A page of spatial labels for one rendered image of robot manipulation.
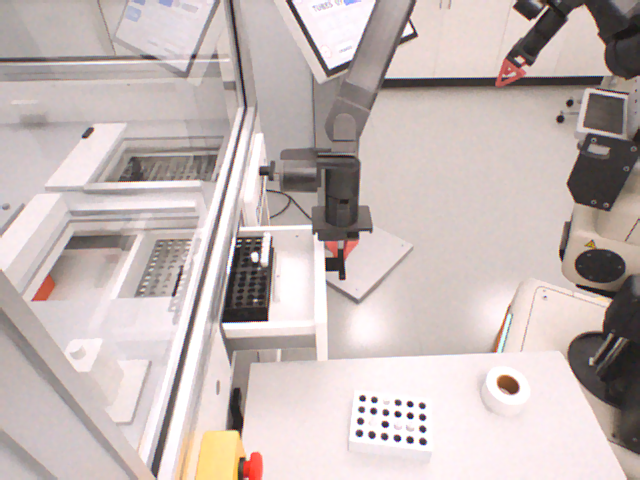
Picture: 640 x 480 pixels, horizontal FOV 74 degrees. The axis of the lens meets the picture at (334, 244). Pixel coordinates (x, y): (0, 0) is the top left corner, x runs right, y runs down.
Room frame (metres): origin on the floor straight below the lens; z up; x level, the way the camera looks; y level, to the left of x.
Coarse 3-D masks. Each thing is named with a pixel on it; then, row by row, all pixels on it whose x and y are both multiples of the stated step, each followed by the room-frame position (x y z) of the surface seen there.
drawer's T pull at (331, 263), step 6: (342, 252) 0.57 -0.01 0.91; (330, 258) 0.55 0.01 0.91; (336, 258) 0.56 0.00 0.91; (342, 258) 0.55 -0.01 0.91; (330, 264) 0.54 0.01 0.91; (336, 264) 0.54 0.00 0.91; (342, 264) 0.54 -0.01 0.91; (330, 270) 0.53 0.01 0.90; (336, 270) 0.53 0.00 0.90; (342, 270) 0.52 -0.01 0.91; (342, 276) 0.51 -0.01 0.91
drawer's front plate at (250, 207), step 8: (256, 136) 0.98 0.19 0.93; (256, 144) 0.94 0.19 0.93; (256, 152) 0.90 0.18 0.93; (264, 152) 0.98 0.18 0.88; (256, 160) 0.86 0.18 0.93; (256, 168) 0.83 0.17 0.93; (248, 176) 0.80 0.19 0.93; (256, 176) 0.81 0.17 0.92; (264, 176) 0.93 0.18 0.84; (248, 184) 0.76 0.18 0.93; (256, 184) 0.79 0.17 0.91; (264, 184) 0.91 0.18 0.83; (248, 192) 0.73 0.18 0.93; (256, 192) 0.78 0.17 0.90; (248, 200) 0.71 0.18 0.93; (256, 200) 0.76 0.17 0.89; (248, 208) 0.71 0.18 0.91; (256, 208) 0.75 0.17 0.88; (248, 216) 0.71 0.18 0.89; (256, 216) 0.73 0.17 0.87; (248, 224) 0.71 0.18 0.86; (256, 224) 0.72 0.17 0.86
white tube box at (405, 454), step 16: (368, 400) 0.34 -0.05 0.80; (400, 400) 0.35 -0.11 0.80; (416, 400) 0.34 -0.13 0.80; (352, 416) 0.32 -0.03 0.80; (368, 416) 0.32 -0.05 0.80; (384, 416) 0.32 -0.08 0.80; (400, 416) 0.32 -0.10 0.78; (416, 416) 0.32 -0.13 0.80; (352, 432) 0.29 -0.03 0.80; (368, 432) 0.29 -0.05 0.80; (384, 432) 0.29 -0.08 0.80; (400, 432) 0.29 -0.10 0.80; (416, 432) 0.29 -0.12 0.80; (352, 448) 0.28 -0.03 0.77; (368, 448) 0.28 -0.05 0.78; (384, 448) 0.27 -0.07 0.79; (400, 448) 0.27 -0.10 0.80; (416, 448) 0.27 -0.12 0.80; (432, 448) 0.27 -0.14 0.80
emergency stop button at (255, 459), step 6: (252, 456) 0.22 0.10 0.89; (258, 456) 0.22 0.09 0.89; (246, 462) 0.22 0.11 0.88; (252, 462) 0.21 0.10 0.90; (258, 462) 0.21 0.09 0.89; (246, 468) 0.21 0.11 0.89; (252, 468) 0.21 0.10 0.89; (258, 468) 0.21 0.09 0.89; (246, 474) 0.20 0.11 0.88; (252, 474) 0.20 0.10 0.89; (258, 474) 0.20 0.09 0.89
